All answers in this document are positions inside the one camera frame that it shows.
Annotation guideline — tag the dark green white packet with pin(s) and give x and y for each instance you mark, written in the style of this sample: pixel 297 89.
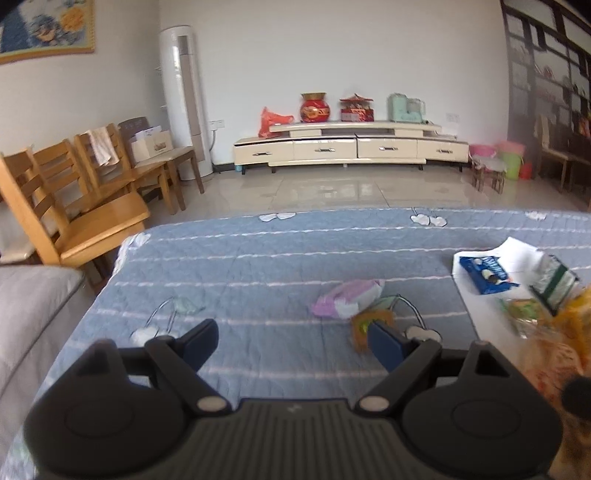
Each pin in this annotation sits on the dark green white packet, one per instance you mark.
pixel 551 281

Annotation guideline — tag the brown cookie packet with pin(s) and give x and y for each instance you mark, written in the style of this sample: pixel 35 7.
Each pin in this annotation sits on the brown cookie packet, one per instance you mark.
pixel 545 364

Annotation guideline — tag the red round jar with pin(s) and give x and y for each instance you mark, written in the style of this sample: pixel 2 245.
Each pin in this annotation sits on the red round jar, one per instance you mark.
pixel 315 110

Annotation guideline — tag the small green snack packet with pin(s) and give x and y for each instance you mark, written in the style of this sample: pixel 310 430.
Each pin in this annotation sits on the small green snack packet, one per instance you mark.
pixel 388 302

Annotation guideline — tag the pink plastic basin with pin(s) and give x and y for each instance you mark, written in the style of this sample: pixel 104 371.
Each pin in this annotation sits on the pink plastic basin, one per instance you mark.
pixel 481 151

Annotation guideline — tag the dark display shelf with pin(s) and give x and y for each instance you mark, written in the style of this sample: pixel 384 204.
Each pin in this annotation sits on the dark display shelf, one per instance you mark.
pixel 545 55

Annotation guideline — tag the dark brown wooden chair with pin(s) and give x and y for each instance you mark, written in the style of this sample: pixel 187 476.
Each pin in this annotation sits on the dark brown wooden chair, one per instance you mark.
pixel 182 154

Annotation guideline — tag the mint green kitchen appliance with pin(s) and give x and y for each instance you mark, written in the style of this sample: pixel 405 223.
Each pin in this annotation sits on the mint green kitchen appliance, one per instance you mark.
pixel 404 110

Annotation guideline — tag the small red container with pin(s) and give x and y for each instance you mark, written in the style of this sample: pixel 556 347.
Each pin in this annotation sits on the small red container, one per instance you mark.
pixel 525 170

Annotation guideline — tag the light green snack packet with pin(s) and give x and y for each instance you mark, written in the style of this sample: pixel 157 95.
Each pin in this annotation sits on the light green snack packet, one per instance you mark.
pixel 526 311

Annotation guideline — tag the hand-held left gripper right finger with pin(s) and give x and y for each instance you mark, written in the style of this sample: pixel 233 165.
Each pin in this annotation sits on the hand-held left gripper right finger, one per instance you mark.
pixel 385 346

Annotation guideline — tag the small brown snack packet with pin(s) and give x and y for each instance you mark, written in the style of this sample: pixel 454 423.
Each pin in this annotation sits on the small brown snack packet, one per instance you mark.
pixel 362 325

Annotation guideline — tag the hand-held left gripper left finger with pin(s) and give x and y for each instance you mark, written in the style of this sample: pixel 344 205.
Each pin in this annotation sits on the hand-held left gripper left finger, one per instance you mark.
pixel 203 341

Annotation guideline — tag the white paper box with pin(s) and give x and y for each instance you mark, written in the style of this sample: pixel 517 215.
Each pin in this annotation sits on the white paper box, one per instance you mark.
pixel 152 146

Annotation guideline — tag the blue cookie packet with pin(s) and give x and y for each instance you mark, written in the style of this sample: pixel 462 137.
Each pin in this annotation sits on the blue cookie packet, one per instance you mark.
pixel 485 272

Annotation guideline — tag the grey sofa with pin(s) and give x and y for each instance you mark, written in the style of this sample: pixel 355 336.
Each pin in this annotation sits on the grey sofa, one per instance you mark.
pixel 27 314

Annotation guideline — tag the white tower air conditioner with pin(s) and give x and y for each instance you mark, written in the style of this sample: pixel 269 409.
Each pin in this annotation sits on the white tower air conditioner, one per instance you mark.
pixel 184 101

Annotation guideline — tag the small wooden stool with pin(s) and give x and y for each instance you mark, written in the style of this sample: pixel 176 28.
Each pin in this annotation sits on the small wooden stool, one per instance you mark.
pixel 487 168

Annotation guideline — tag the pink and white snack packet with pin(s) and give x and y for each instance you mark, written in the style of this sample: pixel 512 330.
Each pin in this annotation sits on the pink and white snack packet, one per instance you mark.
pixel 346 297

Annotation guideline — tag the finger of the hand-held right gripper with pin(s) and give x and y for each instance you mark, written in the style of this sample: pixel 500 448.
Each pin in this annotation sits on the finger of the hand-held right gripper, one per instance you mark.
pixel 577 394

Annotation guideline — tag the white towel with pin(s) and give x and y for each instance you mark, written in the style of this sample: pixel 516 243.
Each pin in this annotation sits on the white towel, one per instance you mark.
pixel 104 147

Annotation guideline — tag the light wooden chair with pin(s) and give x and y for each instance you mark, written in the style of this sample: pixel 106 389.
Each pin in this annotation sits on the light wooden chair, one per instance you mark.
pixel 101 226
pixel 55 161
pixel 147 173

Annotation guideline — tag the white cardboard box red outside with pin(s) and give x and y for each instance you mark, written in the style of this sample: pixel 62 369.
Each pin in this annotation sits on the white cardboard box red outside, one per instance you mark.
pixel 485 314

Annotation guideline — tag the yellow snack packet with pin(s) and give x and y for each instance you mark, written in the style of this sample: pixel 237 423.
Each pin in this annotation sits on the yellow snack packet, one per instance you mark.
pixel 577 309

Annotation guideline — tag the red gift box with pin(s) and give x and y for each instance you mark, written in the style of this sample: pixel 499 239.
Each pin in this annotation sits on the red gift box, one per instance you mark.
pixel 356 110

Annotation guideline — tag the cream tv cabinet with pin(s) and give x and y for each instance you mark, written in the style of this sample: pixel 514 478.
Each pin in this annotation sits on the cream tv cabinet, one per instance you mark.
pixel 351 147

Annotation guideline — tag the orange plastic bag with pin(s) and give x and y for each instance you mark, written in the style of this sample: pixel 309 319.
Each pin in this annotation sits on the orange plastic bag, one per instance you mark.
pixel 272 123

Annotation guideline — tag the framed wall picture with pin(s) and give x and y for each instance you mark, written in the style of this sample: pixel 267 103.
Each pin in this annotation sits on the framed wall picture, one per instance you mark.
pixel 46 27

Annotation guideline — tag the green bucket pink lid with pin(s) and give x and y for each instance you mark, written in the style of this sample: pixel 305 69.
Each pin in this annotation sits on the green bucket pink lid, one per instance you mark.
pixel 510 161

